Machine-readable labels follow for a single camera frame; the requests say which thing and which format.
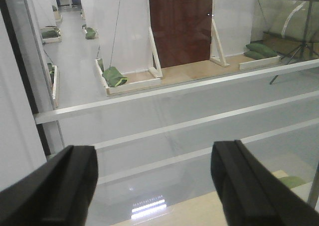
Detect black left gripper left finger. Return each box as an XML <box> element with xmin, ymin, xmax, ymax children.
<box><xmin>0</xmin><ymin>145</ymin><xmax>98</xmax><ymax>226</ymax></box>

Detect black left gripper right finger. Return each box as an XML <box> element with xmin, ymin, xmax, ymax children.
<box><xmin>210</xmin><ymin>140</ymin><xmax>319</xmax><ymax>226</ymax></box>

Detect white sliding glass door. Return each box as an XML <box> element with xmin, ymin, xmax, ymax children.
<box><xmin>0</xmin><ymin>0</ymin><xmax>319</xmax><ymax>226</ymax></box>

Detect dark brown wooden door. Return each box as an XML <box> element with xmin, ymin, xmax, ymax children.
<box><xmin>149</xmin><ymin>0</ymin><xmax>212</xmax><ymax>68</ymax></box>

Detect green sandbag in tray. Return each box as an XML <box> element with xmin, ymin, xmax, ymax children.
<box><xmin>102</xmin><ymin>66</ymin><xmax>128</xmax><ymax>87</ymax></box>

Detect stacked green sandbags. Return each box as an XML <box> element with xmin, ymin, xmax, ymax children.
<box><xmin>244</xmin><ymin>43</ymin><xmax>277</xmax><ymax>60</ymax></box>

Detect black tripod stand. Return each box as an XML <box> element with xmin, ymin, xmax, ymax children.
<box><xmin>265</xmin><ymin>0</ymin><xmax>319</xmax><ymax>85</ymax></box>

